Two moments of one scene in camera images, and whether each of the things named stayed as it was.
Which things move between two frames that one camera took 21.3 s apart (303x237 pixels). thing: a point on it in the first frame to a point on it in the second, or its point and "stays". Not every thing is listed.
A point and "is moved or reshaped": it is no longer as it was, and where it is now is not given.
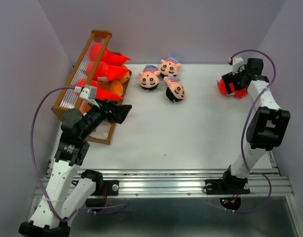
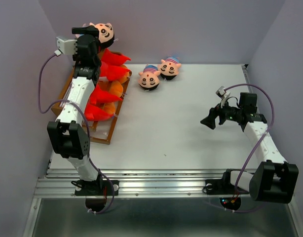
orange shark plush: (116, 87) stays
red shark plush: (111, 58) stays
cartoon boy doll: (175, 91) to (106, 35)
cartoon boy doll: (169, 67) stays
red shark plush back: (223, 89) is moved or reshaped
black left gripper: (122, 111) to (90, 29)
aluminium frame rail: (174, 182) stays
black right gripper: (229, 78) to (209, 120)
